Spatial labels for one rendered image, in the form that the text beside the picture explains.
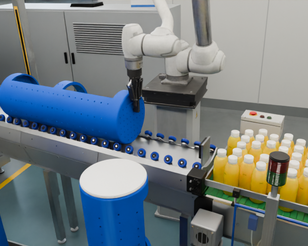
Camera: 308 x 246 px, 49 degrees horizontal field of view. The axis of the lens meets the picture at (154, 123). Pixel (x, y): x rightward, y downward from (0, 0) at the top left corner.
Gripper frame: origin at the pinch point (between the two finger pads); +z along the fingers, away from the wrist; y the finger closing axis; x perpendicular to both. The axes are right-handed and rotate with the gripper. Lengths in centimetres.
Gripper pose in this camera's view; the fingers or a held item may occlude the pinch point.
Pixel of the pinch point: (136, 105)
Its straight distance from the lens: 176.8
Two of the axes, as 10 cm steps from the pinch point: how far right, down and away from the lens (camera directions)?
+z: 0.3, 9.0, 4.3
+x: -8.8, -1.8, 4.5
